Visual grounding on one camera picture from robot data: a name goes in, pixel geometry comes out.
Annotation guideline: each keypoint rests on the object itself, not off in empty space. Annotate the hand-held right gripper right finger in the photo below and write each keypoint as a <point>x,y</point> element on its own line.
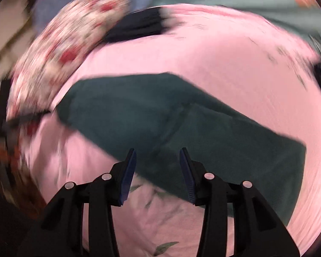
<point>188,178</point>

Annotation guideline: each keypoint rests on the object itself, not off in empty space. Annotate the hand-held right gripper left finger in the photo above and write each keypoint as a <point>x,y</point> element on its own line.
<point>127,178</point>

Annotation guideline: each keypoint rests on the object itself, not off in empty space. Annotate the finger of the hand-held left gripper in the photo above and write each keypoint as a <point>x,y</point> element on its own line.
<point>29,118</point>

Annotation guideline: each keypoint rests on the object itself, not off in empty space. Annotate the dark green t-shirt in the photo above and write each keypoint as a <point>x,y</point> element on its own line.
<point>149,117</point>

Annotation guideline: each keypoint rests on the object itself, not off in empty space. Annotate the folded black pants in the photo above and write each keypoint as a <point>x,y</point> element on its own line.
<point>139,26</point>

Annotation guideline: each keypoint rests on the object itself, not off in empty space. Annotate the red floral quilt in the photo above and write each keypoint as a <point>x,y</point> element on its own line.
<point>61,53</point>

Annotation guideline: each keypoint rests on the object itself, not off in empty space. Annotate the pink floral bed sheet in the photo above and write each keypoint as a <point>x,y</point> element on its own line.
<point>230,64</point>

